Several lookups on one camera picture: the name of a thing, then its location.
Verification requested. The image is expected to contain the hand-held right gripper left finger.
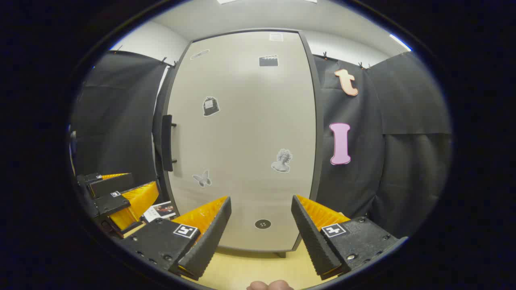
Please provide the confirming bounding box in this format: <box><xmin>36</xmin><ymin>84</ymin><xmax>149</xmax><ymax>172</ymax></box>
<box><xmin>117</xmin><ymin>196</ymin><xmax>232</xmax><ymax>281</ymax></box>

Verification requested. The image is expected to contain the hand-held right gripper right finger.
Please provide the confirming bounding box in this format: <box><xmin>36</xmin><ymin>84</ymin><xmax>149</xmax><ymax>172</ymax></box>
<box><xmin>291</xmin><ymin>195</ymin><xmax>408</xmax><ymax>281</ymax></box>

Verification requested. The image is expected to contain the printed square coaster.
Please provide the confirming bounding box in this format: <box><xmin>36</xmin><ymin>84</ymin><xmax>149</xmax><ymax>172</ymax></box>
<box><xmin>141</xmin><ymin>201</ymin><xmax>178</xmax><ymax>223</ymax></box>

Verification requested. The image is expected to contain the dark grey cabinet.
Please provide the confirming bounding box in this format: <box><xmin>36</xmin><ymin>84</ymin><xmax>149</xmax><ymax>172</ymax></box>
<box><xmin>152</xmin><ymin>28</ymin><xmax>325</xmax><ymax>258</ymax></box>

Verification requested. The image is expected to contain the black backdrop cloth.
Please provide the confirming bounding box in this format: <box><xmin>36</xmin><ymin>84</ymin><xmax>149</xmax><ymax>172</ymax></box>
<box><xmin>71</xmin><ymin>50</ymin><xmax>452</xmax><ymax>238</ymax></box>

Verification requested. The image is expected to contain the black door handle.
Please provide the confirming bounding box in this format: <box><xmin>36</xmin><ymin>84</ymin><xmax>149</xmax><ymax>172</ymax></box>
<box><xmin>161</xmin><ymin>115</ymin><xmax>178</xmax><ymax>172</ymax></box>

